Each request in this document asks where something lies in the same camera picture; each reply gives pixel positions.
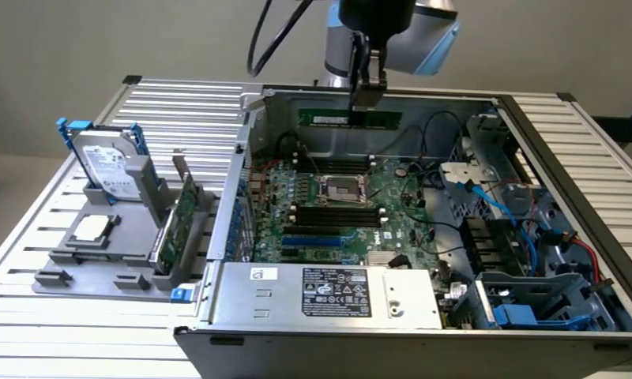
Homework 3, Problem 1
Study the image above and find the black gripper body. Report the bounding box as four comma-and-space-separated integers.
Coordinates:
339, 0, 419, 42

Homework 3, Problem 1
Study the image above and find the green RAM stick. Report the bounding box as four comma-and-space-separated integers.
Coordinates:
299, 109, 404, 130

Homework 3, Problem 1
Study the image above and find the black RAM slot bank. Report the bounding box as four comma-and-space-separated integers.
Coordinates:
292, 152, 379, 174
288, 201, 391, 229

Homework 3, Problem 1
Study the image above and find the green motherboard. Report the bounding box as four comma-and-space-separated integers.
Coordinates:
245, 153, 479, 331

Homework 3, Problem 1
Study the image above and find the metal CPU socket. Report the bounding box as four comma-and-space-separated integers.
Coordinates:
315, 172, 373, 207

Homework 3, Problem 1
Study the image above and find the grey disk bay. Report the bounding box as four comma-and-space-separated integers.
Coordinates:
436, 113, 547, 226

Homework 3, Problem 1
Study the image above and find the blue expansion slot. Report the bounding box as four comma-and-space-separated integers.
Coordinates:
280, 235, 349, 246

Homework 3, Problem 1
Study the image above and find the silver chipset heatsink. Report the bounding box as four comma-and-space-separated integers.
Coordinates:
364, 252, 411, 268

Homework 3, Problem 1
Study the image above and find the black finned module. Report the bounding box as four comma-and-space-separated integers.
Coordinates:
459, 216, 528, 276

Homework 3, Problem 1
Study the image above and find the green graphics card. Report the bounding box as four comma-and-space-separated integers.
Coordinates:
148, 147, 198, 275

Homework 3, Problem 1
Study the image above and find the silver hard disk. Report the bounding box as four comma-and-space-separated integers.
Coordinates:
69, 129, 142, 202

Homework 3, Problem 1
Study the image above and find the silver power supply unit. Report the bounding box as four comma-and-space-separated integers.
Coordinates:
208, 261, 444, 332

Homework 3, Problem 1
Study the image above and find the blue disk carrier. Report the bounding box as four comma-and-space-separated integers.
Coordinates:
54, 117, 148, 167

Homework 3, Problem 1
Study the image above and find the grey bay with blue clip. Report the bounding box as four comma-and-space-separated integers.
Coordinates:
471, 270, 612, 332

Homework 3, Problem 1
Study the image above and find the blue case latch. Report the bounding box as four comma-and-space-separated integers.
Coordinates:
169, 284, 197, 304

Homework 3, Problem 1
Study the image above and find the silver CPU chip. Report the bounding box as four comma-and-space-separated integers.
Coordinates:
73, 215, 121, 242

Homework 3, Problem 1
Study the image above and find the grey parts rack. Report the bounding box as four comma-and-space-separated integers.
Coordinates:
30, 154, 219, 303

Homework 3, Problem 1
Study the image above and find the open grey PC case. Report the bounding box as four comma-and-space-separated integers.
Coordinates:
172, 84, 632, 379

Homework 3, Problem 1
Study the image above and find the black looped wire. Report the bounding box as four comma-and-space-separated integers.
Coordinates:
379, 111, 468, 167

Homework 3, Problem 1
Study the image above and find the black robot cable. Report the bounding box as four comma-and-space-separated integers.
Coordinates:
247, 0, 317, 78

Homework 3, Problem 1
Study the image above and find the blue SATA wire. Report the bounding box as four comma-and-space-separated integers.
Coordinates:
455, 179, 555, 273

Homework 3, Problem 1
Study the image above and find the black bracket beside table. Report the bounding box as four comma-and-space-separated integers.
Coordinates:
589, 96, 632, 144

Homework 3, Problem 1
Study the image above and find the red SATA wire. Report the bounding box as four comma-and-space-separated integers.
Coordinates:
568, 232, 612, 289

